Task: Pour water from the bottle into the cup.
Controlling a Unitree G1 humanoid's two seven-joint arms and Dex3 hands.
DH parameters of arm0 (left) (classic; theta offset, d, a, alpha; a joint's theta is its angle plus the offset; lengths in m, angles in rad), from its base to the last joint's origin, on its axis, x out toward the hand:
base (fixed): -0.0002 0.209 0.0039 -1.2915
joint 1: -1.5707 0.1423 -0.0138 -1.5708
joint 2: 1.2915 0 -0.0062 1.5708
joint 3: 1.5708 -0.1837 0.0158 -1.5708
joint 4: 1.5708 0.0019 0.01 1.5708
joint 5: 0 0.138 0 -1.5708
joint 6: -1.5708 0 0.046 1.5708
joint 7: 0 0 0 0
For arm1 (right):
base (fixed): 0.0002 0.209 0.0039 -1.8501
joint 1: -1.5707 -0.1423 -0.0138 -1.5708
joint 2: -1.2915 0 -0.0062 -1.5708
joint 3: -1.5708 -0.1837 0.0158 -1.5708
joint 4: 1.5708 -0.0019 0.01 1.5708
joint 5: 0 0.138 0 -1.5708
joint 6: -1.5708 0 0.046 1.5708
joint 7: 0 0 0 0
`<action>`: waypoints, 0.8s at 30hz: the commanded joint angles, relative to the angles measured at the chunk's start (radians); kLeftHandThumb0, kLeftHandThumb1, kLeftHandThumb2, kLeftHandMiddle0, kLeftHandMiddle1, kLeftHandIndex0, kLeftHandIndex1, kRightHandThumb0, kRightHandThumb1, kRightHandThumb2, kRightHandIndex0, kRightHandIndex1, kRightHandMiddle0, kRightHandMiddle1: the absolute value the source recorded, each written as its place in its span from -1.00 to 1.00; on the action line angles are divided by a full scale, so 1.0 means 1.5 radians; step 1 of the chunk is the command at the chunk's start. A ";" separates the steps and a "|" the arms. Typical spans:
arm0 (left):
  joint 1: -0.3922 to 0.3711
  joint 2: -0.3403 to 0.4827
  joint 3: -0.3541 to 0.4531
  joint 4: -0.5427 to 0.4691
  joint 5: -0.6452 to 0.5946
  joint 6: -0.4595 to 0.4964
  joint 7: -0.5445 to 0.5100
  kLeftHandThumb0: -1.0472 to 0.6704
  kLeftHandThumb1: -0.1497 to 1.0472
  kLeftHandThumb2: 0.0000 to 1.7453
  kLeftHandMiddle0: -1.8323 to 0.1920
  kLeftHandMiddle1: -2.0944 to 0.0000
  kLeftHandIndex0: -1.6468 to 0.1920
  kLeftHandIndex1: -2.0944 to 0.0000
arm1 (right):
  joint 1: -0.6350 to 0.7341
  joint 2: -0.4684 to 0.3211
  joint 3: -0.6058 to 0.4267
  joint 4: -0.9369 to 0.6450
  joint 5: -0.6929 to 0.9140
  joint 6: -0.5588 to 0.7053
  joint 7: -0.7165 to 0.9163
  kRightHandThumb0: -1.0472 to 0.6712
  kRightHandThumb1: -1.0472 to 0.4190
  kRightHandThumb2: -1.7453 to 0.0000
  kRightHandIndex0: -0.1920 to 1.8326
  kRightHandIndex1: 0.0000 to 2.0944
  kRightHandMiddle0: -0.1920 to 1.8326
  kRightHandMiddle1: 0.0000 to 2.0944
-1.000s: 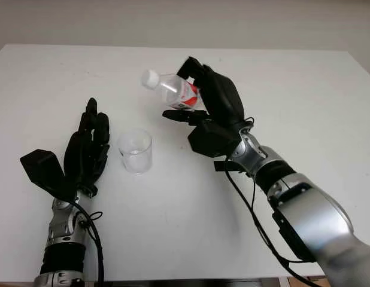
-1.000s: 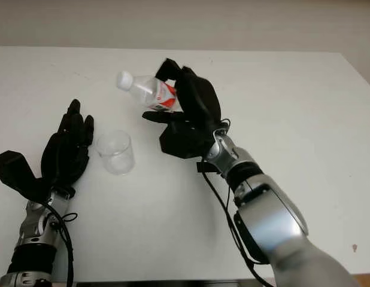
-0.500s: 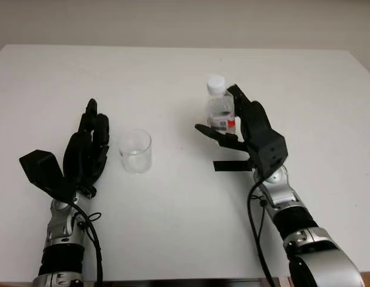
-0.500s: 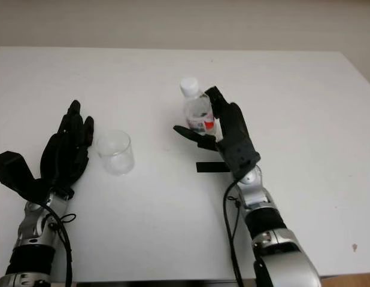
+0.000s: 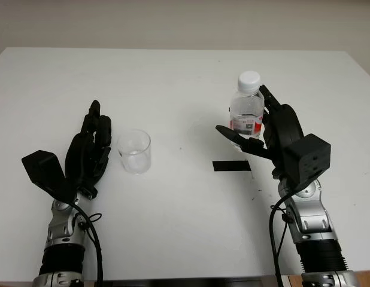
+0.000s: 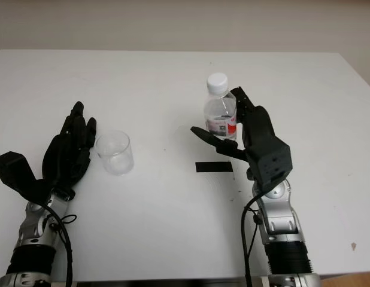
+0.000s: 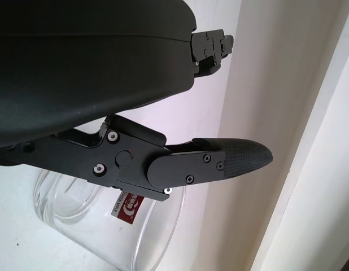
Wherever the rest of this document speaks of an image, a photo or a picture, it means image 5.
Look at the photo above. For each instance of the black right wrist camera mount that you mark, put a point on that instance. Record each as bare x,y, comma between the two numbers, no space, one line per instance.
307,158

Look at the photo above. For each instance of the clear plastic water bottle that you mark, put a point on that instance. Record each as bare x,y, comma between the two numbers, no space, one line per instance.
246,107

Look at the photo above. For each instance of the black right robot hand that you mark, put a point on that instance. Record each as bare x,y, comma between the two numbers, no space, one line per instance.
282,128

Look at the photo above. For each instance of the black tape strip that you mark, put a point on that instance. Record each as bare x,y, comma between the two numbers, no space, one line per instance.
231,166

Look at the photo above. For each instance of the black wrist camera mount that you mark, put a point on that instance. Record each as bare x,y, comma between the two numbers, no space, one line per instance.
307,158
41,167

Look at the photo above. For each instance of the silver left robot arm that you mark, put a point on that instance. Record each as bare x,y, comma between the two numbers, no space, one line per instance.
60,230

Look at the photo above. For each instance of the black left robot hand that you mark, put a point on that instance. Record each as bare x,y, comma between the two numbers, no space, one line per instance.
83,158

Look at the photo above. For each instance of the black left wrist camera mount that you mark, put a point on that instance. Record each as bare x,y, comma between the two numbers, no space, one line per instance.
41,167

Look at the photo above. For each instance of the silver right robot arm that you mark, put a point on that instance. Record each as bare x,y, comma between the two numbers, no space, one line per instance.
310,215

